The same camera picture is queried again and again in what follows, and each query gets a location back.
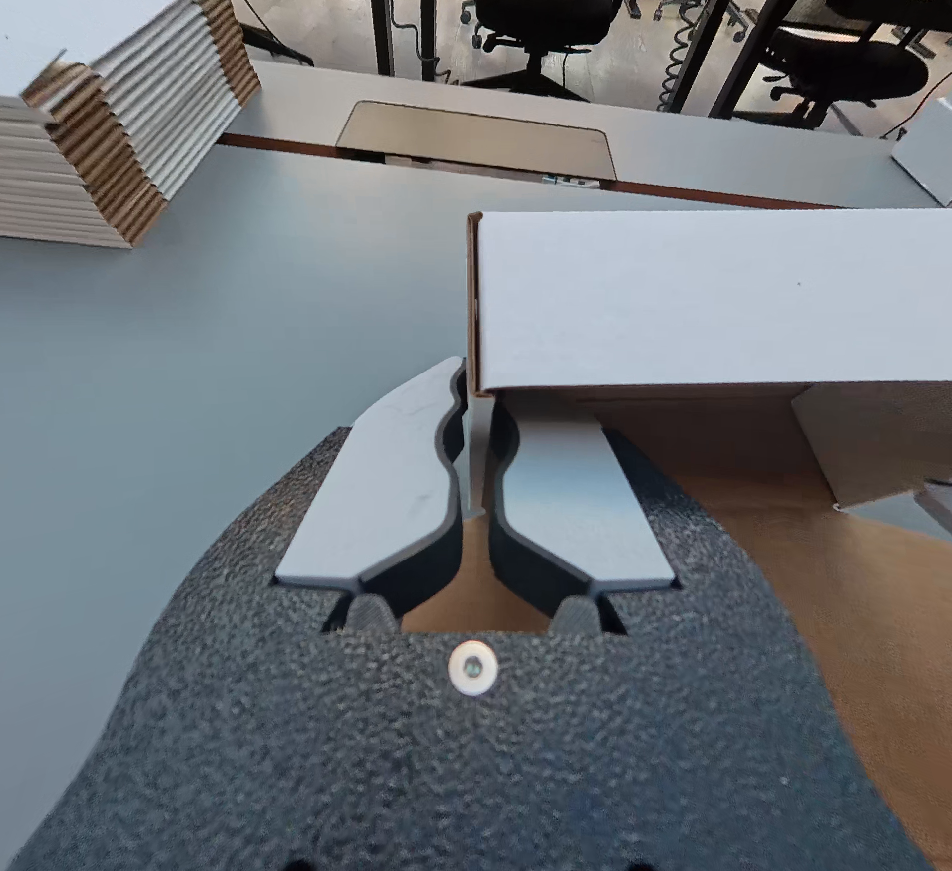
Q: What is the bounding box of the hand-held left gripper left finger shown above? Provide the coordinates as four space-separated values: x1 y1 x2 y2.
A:
272 355 470 619

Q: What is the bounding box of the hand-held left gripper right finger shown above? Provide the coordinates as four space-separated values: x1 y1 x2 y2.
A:
485 397 679 621

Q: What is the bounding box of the white cardboard box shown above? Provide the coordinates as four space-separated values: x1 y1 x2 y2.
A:
402 209 952 871

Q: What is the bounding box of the stack of folded white boxes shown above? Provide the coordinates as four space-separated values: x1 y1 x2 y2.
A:
889 96 952 209

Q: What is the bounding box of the pile of flat cardboard sheets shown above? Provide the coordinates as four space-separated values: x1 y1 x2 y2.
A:
0 0 263 250

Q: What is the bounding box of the grey desk cable flap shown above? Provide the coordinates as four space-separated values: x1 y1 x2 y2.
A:
335 100 619 182

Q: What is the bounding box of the coiled grey cable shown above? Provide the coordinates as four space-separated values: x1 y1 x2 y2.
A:
656 0 710 112

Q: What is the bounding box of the black desk frame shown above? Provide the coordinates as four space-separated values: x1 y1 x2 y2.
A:
658 0 816 120
363 0 442 82

